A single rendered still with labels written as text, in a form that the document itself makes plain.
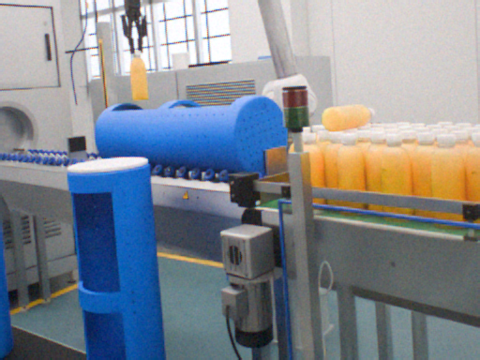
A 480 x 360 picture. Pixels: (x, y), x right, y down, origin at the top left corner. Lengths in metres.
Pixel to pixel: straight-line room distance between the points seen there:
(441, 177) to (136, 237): 1.00
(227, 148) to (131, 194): 0.35
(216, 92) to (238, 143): 2.24
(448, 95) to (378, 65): 0.61
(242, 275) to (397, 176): 0.50
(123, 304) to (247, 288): 0.51
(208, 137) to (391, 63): 3.04
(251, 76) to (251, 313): 2.45
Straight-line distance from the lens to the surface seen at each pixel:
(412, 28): 4.65
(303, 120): 1.28
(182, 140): 1.95
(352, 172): 1.47
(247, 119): 1.81
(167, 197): 2.09
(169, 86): 4.31
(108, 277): 2.16
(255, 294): 1.57
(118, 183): 1.80
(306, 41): 4.97
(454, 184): 1.35
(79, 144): 2.87
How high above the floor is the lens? 1.27
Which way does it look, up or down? 5 degrees down
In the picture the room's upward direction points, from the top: 4 degrees counter-clockwise
